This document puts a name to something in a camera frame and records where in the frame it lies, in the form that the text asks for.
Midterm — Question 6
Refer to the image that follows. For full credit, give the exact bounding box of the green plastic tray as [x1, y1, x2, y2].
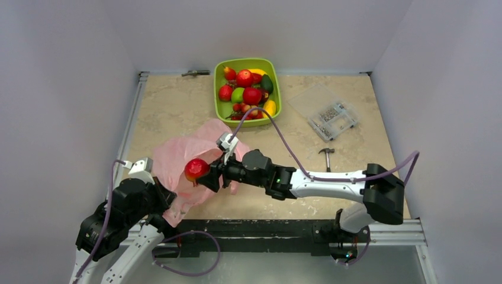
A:
[213, 58, 282, 128]

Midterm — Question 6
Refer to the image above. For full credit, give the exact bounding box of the red orange fake mango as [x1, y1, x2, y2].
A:
[252, 73, 262, 85]

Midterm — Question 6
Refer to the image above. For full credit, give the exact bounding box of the pink plastic bag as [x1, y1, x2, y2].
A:
[152, 119, 231, 227]

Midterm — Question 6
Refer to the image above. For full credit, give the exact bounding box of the red fake strawberry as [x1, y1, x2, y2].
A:
[218, 85, 233, 102]

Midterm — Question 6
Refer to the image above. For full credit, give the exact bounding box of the red fake pear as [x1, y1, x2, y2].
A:
[223, 66, 237, 81]

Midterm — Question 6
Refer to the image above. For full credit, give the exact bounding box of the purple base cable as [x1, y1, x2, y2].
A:
[151, 230, 222, 277]

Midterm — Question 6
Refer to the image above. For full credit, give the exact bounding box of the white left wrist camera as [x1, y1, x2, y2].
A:
[124, 157, 155, 184]

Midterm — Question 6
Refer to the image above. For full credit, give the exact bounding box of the dark green fake avocado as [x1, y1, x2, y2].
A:
[260, 74, 274, 94]

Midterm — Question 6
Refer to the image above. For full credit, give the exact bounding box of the red fake bell pepper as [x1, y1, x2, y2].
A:
[243, 87, 262, 105]

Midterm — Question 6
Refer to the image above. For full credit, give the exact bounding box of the red fake pomegranate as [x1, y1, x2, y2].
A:
[184, 158, 210, 186]

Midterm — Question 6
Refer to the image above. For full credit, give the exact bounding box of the clear plastic screw box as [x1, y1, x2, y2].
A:
[288, 84, 359, 142]

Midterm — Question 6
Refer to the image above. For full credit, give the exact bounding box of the metal clamp at table edge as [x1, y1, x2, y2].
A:
[181, 70, 211, 77]

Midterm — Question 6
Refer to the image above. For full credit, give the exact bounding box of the small black hammer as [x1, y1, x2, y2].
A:
[318, 148, 335, 172]

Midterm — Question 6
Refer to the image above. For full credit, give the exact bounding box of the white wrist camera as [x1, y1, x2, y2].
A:
[216, 133, 239, 165]
[124, 157, 155, 184]

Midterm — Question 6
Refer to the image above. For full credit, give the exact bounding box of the yellow fake banana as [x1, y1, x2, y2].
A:
[249, 69, 267, 76]

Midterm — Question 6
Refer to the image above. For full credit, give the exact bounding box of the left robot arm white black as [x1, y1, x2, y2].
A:
[71, 177, 176, 283]

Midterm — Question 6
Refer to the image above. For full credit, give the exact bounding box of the yellow fake lemon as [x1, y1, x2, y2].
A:
[262, 99, 277, 118]

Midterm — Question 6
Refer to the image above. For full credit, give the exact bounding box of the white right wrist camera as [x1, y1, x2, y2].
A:
[216, 133, 239, 165]

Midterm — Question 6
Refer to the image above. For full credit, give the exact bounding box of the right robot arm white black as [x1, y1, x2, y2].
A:
[195, 150, 404, 241]

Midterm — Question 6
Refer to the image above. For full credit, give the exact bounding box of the green fake apple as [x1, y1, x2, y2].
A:
[231, 88, 244, 104]

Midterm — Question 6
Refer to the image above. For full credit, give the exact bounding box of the fake cherry bunch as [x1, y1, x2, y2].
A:
[226, 102, 263, 121]

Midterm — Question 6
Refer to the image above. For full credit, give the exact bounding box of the red fake apple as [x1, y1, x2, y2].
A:
[236, 69, 254, 88]

